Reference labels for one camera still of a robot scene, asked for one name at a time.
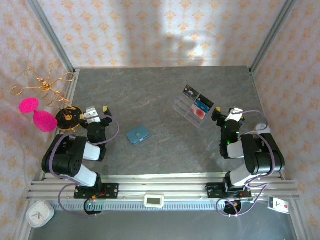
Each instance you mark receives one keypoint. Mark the white alarm clock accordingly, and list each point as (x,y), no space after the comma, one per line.
(38,214)

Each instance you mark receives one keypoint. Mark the clear acrylic card stand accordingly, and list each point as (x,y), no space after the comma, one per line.
(182,106)

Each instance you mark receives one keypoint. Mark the yellow white can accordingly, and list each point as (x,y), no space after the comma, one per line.
(261,127)

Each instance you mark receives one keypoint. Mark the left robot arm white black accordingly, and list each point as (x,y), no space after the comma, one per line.
(91,152)

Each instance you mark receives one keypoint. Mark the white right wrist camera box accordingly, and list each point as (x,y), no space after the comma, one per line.
(235,115)

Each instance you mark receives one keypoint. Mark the white card with red circles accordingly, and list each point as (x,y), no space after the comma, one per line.
(197,111)

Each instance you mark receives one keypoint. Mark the pink fuzzy double pompom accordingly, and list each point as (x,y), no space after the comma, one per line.
(45,121)

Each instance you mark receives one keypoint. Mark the black VIP card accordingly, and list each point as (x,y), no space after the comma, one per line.
(190,91)

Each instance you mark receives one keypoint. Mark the aluminium side rail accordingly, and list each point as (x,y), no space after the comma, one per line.
(72,86)

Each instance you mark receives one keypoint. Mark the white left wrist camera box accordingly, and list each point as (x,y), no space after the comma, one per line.
(91,115)

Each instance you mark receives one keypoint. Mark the plain black card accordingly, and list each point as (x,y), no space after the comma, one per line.
(206,100)

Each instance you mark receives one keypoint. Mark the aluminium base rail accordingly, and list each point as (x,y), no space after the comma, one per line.
(162,185)

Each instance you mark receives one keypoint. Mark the blue card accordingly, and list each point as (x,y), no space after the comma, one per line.
(201,105)

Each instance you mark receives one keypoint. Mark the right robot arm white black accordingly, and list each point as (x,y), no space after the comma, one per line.
(236,150)

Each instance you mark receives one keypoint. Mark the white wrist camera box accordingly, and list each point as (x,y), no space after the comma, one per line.
(235,115)
(91,115)

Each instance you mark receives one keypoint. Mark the blue leather card holder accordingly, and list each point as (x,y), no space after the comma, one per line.
(137,135)

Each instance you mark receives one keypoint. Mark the white digital timer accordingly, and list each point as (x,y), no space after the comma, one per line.
(153,200)

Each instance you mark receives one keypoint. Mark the aluminium frame post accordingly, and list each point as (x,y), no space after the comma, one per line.
(273,32)
(51,32)

